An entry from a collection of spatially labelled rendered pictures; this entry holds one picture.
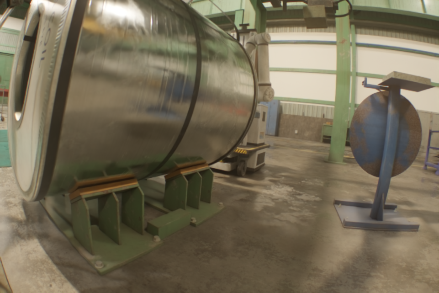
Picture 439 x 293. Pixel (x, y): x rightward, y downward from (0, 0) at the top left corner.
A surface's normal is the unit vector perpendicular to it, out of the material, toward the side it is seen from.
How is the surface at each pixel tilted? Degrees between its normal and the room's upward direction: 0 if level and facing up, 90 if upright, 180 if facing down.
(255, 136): 90
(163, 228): 90
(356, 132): 90
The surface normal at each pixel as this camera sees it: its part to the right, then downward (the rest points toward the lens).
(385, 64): -0.49, -0.01
